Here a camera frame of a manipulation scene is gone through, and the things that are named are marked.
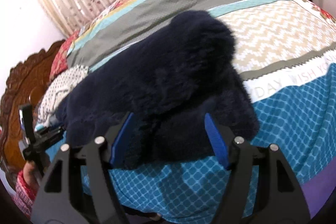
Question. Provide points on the white dotted folded garment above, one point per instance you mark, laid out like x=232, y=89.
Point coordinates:
x=60, y=87

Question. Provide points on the person's left hand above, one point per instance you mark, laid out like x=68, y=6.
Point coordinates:
x=31, y=175

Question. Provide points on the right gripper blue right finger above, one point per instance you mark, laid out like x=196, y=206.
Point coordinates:
x=219, y=137

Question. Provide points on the dark navy fleece garment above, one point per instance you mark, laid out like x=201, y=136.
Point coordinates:
x=169, y=81

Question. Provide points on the carved wooden headboard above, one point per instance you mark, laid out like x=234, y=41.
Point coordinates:
x=27, y=83

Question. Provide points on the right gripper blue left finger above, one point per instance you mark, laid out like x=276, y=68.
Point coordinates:
x=121, y=141

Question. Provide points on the red floral pillow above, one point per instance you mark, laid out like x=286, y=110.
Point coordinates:
x=59, y=63

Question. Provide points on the striped patterned bedspread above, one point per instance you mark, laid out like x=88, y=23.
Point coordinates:
x=285, y=54

